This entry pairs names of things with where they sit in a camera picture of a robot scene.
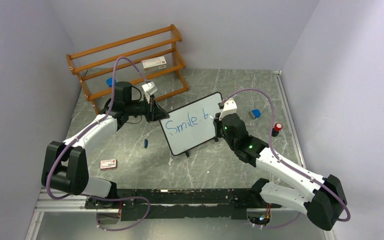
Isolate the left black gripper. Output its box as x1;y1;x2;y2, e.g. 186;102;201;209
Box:
125;93;169;123

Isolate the white whiteboard black frame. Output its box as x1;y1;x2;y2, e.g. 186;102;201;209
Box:
159;92;222;156

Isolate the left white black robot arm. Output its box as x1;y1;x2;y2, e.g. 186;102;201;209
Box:
41;81;169;208

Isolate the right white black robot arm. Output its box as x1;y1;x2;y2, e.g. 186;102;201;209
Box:
213;113;348;231

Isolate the blue grey whiteboard eraser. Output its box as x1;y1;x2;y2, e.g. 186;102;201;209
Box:
249;109;261;119

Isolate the white red box on shelf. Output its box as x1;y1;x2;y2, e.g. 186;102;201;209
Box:
141;56;168;73

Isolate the orange wooden shelf rack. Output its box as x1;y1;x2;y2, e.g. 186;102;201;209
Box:
65;24;190;113

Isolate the blue cube on shelf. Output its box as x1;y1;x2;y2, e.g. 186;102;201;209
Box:
106;77;117;88

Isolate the red black bottle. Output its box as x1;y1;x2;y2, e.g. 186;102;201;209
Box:
271;122;283;137

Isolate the red white box on table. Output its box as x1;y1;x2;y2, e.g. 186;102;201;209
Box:
99;159;117;170

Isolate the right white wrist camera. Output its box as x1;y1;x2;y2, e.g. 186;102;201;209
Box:
218;98;238;121

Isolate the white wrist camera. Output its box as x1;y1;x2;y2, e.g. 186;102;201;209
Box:
141;81;158;103
218;98;238;121

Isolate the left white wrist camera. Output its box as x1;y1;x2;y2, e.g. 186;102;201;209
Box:
141;81;158;103

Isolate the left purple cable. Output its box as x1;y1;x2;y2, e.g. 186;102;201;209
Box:
45;56;150;201

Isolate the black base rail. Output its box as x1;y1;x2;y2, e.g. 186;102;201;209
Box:
84;188;269;222

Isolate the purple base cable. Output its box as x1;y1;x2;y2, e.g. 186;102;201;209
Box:
90;197;151;232

